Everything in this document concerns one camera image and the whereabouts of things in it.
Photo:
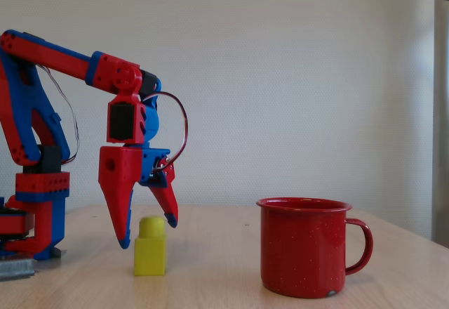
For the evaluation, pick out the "red blue gripper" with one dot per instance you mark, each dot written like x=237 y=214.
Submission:
x=121 y=168

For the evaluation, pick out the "yellow toy block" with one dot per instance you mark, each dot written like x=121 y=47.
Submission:
x=151 y=256

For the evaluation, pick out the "red blue robot arm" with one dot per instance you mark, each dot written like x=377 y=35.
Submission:
x=63 y=58

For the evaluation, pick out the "red enamel mug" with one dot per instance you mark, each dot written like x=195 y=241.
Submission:
x=301 y=249

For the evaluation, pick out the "beige vertical panel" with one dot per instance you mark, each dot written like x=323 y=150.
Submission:
x=441 y=112

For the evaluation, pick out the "grey duct tape piece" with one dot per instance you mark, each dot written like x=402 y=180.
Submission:
x=15 y=268

